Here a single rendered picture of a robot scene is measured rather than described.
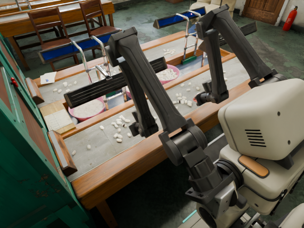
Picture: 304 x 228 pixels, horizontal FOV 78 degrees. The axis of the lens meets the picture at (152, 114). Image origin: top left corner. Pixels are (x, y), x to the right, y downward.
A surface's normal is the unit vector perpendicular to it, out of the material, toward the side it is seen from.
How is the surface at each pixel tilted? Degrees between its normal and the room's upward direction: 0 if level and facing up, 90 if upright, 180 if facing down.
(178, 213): 0
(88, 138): 0
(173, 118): 34
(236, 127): 90
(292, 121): 48
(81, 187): 0
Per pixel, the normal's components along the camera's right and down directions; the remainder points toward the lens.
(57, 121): -0.02, -0.71
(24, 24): 0.59, 0.56
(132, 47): 0.16, -0.22
